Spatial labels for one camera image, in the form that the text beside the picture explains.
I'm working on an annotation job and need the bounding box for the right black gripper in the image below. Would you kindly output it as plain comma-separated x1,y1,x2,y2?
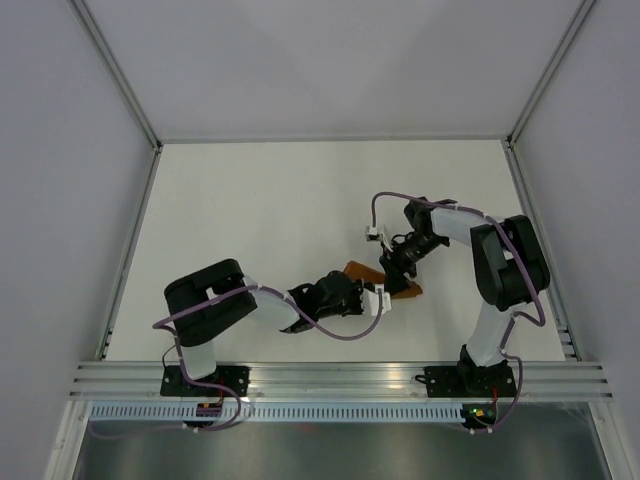
379,232,447,297

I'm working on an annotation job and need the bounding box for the orange-brown cloth napkin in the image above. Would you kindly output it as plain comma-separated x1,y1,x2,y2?
343,261,423,300

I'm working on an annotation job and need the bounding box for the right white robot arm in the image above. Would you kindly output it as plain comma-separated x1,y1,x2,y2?
379,197,550,397

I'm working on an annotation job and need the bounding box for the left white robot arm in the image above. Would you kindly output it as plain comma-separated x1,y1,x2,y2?
164,259,364,396

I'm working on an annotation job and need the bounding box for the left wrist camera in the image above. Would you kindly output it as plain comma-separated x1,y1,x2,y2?
361,283,392,317

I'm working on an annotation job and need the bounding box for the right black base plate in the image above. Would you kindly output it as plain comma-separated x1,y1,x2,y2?
423,364,517,399

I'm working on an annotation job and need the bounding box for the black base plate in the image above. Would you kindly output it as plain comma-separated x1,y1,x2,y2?
423,364,517,399
160,365,250,398

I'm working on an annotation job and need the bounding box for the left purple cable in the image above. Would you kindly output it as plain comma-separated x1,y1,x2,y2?
89,284,386,441

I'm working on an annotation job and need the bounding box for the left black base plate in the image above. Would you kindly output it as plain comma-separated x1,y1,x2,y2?
160,365,250,398

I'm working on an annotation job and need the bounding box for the aluminium mounting rail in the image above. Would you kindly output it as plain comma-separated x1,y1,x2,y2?
67,361,614,403

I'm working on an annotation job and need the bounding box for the white slotted cable duct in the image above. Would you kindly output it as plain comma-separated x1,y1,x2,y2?
89,401,463,423

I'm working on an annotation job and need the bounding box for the right aluminium frame post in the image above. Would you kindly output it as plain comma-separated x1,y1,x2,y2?
503,0,599,149

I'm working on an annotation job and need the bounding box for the aluminium frame post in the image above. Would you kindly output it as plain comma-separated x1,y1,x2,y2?
503,0,599,149
67,0,162,152

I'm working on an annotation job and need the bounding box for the left aluminium frame post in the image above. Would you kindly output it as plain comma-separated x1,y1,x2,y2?
67,0,162,152

